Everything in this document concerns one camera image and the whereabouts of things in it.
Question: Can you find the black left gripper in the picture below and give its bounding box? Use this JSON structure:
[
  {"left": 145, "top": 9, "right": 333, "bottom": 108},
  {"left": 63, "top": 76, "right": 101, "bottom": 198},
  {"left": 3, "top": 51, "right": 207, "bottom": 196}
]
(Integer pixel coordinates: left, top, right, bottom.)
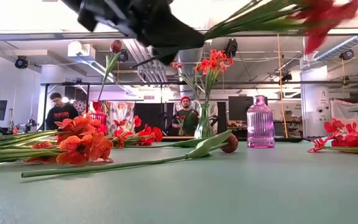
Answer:
[{"left": 61, "top": 0, "right": 205, "bottom": 66}]

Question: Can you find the red flower in vase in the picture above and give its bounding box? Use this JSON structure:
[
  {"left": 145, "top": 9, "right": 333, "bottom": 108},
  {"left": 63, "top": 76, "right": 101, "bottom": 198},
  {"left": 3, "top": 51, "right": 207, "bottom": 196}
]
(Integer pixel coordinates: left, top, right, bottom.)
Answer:
[{"left": 175, "top": 114, "right": 186, "bottom": 136}]

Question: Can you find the green glass vase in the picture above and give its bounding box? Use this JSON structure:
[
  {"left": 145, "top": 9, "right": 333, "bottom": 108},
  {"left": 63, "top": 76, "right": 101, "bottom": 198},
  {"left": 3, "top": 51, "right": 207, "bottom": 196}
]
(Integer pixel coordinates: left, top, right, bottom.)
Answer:
[{"left": 193, "top": 102, "right": 216, "bottom": 140}]

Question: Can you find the red ribbed glass vase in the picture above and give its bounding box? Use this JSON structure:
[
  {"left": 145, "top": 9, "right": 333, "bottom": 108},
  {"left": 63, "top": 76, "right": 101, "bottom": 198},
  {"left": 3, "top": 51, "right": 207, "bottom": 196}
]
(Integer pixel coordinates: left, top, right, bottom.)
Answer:
[{"left": 87, "top": 100, "right": 108, "bottom": 135}]

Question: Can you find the purple ribbed glass vase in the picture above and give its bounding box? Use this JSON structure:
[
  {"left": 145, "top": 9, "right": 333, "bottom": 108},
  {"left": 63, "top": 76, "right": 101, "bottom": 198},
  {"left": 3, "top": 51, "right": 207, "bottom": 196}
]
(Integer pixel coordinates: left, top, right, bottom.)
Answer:
[{"left": 246, "top": 95, "right": 276, "bottom": 149}]

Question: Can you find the black backdrop curtain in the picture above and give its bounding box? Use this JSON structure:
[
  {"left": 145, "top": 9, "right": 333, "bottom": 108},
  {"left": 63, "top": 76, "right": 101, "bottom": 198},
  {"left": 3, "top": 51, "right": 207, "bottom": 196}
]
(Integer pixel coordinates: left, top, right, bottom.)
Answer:
[{"left": 134, "top": 102, "right": 175, "bottom": 137}]

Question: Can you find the person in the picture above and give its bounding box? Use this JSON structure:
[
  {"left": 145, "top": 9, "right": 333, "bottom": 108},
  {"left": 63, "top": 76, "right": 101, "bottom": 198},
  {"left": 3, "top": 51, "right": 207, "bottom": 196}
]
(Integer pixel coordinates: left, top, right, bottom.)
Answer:
[
  {"left": 172, "top": 96, "right": 201, "bottom": 137},
  {"left": 45, "top": 91, "right": 80, "bottom": 131}
]

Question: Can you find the floral patterned curtain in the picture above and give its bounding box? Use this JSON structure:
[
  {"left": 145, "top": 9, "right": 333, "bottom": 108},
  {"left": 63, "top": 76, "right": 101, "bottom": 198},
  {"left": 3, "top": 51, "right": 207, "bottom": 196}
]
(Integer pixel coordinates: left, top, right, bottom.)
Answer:
[{"left": 104, "top": 101, "right": 135, "bottom": 131}]

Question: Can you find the black monitor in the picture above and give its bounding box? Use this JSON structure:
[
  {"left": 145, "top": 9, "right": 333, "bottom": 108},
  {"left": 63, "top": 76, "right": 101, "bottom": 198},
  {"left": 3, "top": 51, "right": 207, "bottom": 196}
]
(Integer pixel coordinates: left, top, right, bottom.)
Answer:
[{"left": 227, "top": 95, "right": 269, "bottom": 122}]

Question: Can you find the background wooden table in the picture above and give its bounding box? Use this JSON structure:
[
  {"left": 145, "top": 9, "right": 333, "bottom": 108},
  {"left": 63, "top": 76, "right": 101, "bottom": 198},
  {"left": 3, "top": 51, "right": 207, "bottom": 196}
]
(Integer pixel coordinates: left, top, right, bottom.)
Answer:
[{"left": 162, "top": 135, "right": 195, "bottom": 140}]

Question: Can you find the white ceiling box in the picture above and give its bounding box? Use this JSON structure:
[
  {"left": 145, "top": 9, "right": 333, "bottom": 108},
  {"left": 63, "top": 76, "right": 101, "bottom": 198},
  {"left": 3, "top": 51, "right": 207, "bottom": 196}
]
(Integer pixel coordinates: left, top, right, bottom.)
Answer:
[{"left": 67, "top": 40, "right": 96, "bottom": 58}]

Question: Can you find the white cylindrical cabinet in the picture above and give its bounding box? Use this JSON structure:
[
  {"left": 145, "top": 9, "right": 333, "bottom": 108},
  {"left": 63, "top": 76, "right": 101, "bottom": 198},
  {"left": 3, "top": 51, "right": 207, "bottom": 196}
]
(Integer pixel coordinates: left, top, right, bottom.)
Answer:
[{"left": 300, "top": 65, "right": 333, "bottom": 138}]

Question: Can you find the white cloth sheet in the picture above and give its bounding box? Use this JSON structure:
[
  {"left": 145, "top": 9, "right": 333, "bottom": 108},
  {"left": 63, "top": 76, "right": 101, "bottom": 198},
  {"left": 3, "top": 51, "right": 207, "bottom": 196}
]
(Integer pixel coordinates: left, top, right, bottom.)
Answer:
[{"left": 330, "top": 98, "right": 358, "bottom": 133}]

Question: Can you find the silver ventilation duct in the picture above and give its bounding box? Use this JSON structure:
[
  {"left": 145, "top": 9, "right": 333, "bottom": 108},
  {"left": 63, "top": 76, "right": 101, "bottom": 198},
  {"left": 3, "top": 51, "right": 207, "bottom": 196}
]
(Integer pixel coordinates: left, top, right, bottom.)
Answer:
[{"left": 175, "top": 46, "right": 205, "bottom": 100}]

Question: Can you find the yellow hanging cable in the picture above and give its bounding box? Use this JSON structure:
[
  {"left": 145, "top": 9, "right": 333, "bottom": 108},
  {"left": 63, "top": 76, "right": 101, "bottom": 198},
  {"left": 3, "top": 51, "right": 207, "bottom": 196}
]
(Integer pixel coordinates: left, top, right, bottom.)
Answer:
[{"left": 276, "top": 33, "right": 289, "bottom": 138}]

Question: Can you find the black truss frame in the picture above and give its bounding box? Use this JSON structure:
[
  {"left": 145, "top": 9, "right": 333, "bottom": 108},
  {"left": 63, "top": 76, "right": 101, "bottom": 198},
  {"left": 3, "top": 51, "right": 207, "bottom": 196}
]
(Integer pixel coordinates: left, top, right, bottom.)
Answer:
[{"left": 40, "top": 80, "right": 358, "bottom": 131}]

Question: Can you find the white ribbed duct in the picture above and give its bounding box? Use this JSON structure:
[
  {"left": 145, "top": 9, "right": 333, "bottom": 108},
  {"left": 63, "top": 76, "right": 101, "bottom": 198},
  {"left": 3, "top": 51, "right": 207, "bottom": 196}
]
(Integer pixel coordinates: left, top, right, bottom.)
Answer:
[{"left": 314, "top": 35, "right": 358, "bottom": 62}]

